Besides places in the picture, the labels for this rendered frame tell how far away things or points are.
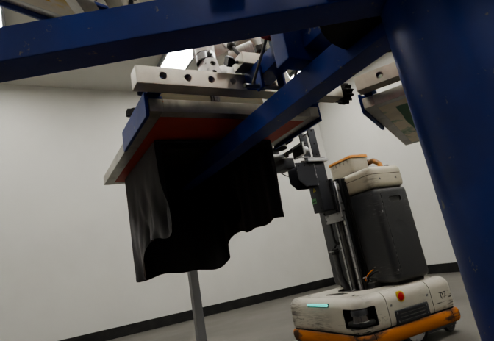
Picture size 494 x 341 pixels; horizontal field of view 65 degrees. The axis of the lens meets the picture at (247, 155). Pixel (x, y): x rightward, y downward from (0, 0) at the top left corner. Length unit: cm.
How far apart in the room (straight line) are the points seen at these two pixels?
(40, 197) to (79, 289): 111
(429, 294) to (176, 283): 339
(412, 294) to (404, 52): 169
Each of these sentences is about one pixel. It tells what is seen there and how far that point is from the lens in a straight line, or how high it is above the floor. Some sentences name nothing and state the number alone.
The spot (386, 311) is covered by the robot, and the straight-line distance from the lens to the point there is 207.
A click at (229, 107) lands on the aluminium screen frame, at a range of 118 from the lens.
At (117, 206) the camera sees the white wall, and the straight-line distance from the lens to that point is 498.
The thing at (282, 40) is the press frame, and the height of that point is 98.
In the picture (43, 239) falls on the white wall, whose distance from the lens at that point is 485.
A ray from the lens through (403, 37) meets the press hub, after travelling 64.
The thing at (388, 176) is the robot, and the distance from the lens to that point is 231.
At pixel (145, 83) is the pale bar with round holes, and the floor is 99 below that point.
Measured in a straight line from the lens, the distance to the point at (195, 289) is 201.
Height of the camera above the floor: 52
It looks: 15 degrees up
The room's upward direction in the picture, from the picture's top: 10 degrees counter-clockwise
